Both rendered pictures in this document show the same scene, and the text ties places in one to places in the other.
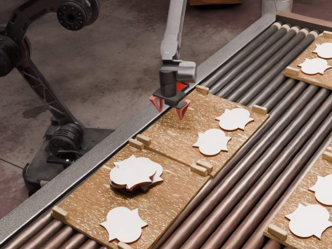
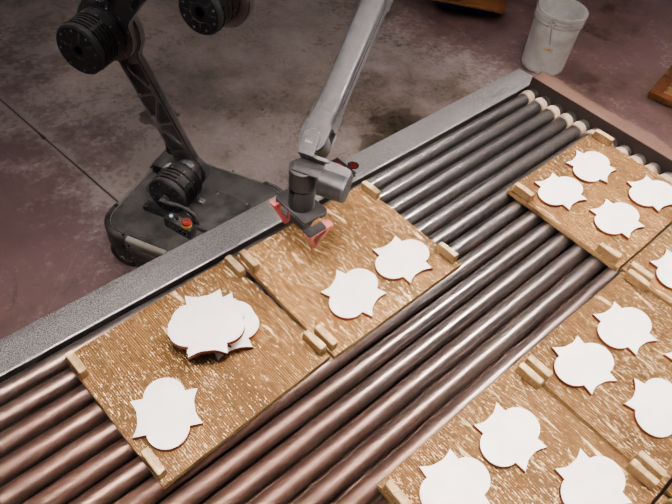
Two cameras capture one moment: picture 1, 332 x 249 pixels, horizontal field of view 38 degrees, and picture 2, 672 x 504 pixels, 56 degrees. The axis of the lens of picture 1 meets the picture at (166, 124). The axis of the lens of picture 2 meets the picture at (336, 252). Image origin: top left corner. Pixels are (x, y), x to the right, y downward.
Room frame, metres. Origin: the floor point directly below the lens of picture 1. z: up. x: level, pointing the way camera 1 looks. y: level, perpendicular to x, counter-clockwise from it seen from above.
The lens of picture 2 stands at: (0.48, -0.16, 2.07)
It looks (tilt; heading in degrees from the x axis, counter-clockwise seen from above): 49 degrees down; 3
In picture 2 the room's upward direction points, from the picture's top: 7 degrees clockwise
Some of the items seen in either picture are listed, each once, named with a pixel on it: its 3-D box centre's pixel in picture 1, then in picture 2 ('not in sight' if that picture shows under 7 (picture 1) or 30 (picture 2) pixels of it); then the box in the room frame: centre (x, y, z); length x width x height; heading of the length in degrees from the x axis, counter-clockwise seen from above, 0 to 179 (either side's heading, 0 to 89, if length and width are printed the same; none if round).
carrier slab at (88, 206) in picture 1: (132, 195); (200, 358); (1.13, 0.13, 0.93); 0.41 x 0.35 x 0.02; 142
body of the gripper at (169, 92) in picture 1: (168, 88); (301, 197); (1.44, -0.02, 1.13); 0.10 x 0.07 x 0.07; 50
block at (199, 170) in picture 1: (198, 170); (314, 342); (1.20, -0.10, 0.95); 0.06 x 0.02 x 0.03; 52
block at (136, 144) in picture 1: (136, 144); (235, 266); (1.37, 0.11, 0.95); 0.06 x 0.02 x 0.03; 52
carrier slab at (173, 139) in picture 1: (203, 128); (349, 262); (1.46, -0.14, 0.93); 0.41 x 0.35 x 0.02; 140
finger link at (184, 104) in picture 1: (178, 108); (310, 229); (1.41, -0.05, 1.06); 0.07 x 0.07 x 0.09; 50
